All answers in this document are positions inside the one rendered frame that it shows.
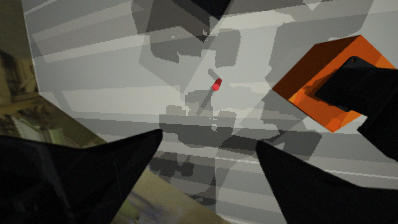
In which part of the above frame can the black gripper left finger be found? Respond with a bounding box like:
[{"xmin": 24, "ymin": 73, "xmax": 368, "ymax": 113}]
[{"xmin": 0, "ymin": 129, "xmax": 163, "ymax": 224}]

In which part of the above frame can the dark red peg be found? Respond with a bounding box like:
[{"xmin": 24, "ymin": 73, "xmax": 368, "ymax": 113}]
[{"xmin": 212, "ymin": 78, "xmax": 222, "ymax": 91}]

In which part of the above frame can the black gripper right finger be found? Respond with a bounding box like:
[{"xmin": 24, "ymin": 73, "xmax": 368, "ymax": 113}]
[{"xmin": 255, "ymin": 141, "xmax": 398, "ymax": 224}]

